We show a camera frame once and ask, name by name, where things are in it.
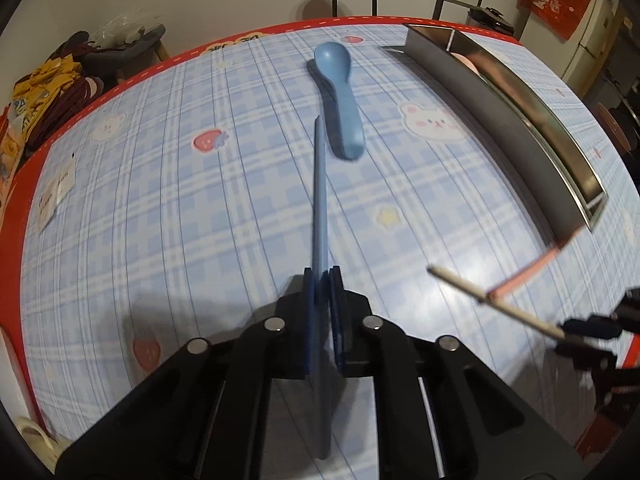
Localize red round stool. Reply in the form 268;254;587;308
595;102;633;153

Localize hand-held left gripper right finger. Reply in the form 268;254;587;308
327;265;588;480

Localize grey upholstered chair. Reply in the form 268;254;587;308
82;24;167;83

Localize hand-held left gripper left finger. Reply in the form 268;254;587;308
55;266;321;480

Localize metal utensil tray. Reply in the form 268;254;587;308
380;23;608;233

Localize clear plastic bag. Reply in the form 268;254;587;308
90;7;156;48

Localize white refrigerator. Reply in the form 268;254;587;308
562;0;621;86

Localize black tabletop appliance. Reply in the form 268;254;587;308
467;6;515;36

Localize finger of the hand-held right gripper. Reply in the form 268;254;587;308
554;341;619;372
561;316;625;340

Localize red printed hanging cloth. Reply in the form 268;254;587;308
517;0;598;41

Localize orange snack packet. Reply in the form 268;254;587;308
0;100;28;196

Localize yellow printed mug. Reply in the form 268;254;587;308
15;416;73;476

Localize pink chopstick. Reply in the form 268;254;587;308
487;227;583;303

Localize beige chopstick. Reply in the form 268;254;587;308
427;266;571;341

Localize blue chopstick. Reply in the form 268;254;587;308
311;115;333;461

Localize blue spoon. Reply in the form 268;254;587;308
314;41;366;162

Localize pile of clothes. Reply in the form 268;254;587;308
22;30;108;151

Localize white paper tag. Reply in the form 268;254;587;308
37;155;77;233

